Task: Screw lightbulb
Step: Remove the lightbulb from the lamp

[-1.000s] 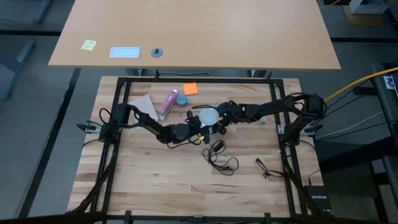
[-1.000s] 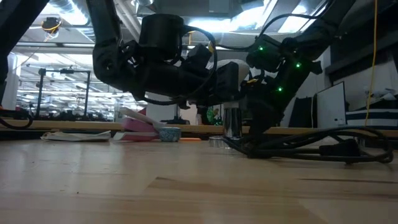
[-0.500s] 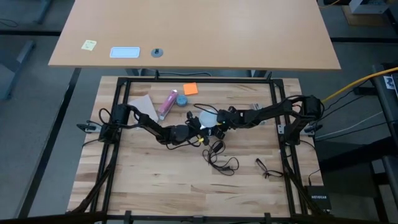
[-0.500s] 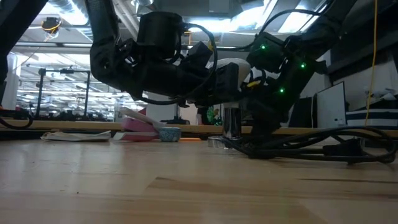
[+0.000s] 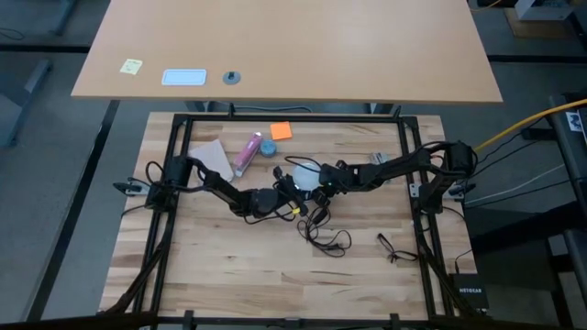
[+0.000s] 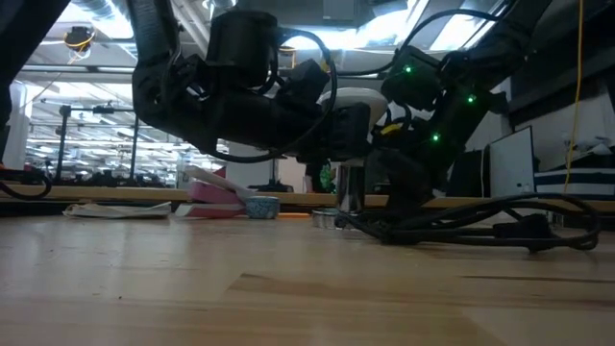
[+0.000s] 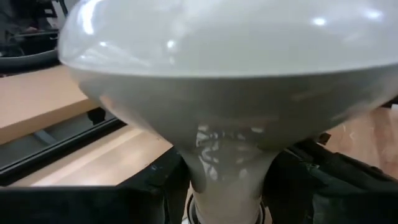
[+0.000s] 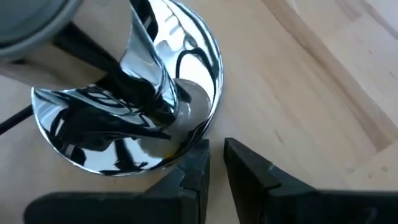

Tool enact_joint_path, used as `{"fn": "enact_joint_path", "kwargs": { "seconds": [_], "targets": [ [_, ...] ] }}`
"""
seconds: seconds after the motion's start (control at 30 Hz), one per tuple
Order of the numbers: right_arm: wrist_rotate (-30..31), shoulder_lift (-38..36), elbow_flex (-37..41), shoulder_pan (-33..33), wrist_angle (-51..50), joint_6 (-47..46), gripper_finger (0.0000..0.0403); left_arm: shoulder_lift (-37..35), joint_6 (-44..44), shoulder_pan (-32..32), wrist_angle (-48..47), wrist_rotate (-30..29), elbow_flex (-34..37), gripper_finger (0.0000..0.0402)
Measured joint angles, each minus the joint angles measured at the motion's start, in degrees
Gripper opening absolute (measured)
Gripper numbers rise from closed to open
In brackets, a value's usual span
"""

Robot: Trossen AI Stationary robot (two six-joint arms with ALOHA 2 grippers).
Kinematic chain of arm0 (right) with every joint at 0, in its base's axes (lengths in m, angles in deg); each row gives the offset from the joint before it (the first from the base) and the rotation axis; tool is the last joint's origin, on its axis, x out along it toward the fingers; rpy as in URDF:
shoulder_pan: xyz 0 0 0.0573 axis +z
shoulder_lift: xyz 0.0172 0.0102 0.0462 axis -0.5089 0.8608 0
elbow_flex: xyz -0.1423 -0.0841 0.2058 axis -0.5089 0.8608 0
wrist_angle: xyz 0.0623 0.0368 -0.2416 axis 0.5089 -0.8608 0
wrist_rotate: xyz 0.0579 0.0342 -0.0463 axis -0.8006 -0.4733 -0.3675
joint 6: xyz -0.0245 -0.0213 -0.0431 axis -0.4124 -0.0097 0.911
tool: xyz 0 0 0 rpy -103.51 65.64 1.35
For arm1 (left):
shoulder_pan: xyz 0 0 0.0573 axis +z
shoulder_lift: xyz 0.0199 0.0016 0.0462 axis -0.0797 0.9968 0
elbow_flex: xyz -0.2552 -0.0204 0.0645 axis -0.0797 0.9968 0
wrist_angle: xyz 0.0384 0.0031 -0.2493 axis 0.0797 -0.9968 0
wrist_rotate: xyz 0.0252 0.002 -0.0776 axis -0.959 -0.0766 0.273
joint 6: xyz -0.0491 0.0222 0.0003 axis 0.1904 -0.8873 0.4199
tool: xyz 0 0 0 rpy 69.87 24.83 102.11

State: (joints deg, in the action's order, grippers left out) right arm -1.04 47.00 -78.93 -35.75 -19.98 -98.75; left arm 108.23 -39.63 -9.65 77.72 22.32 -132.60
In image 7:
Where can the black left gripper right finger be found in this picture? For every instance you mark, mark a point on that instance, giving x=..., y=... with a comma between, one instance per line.
x=342, y=199

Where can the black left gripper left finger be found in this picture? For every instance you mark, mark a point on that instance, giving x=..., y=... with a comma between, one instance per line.
x=77, y=205

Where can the white reflector lightbulb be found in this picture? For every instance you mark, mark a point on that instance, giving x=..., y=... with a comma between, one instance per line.
x=217, y=62

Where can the brown wooden desk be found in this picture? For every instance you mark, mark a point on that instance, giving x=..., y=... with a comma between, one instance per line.
x=31, y=99

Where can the person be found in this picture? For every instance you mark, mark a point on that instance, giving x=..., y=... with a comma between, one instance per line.
x=18, y=18

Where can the black table frame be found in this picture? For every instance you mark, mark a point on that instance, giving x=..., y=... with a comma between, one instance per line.
x=62, y=146

